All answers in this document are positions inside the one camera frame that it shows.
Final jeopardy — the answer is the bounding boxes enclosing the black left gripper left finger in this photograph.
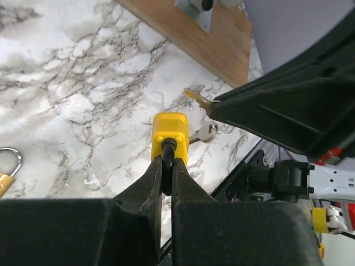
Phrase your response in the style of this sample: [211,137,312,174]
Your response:
[1,157,163,265]

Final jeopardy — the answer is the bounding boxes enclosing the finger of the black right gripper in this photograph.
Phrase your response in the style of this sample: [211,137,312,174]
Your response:
[209,44,354,161]

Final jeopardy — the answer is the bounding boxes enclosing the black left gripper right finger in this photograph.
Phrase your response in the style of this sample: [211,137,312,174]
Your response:
[171,158,321,265]

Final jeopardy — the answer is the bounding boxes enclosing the yellow padlock keys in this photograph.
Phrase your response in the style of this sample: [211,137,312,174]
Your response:
[184,88,219,145]

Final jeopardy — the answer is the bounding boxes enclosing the brass padlock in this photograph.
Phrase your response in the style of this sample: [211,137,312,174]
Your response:
[1,147,23,197]

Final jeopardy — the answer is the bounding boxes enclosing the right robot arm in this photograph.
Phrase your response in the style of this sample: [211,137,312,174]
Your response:
[208,42,354,202]

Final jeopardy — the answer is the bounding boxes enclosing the wooden board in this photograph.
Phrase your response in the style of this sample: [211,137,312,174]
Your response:
[118,0,252,88]

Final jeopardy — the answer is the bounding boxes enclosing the yellow tape measure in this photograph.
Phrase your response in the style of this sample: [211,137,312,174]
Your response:
[318,243,325,260]

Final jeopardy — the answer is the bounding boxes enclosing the metal bracket stand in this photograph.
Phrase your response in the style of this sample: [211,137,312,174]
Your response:
[175,0,242,33]

